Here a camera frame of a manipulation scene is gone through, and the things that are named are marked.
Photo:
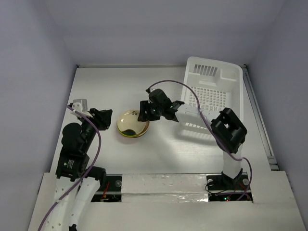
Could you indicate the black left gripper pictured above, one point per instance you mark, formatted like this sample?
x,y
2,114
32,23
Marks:
x,y
102,117

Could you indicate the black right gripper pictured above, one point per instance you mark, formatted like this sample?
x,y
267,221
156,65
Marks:
x,y
146,111

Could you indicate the green plate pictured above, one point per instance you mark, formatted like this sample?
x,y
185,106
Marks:
x,y
131,134

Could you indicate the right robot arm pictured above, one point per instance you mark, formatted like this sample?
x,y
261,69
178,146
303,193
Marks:
x,y
226,128

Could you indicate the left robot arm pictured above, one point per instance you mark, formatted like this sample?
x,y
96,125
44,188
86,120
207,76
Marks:
x,y
77,180

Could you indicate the white plastic dish rack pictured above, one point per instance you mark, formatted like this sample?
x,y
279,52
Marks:
x,y
217,84

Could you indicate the foil covered base bar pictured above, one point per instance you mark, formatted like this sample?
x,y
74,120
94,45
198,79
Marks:
x,y
163,188

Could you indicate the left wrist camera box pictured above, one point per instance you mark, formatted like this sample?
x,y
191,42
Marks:
x,y
79,105

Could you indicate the aluminium side rail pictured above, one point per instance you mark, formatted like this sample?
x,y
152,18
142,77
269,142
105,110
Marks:
x,y
259,120

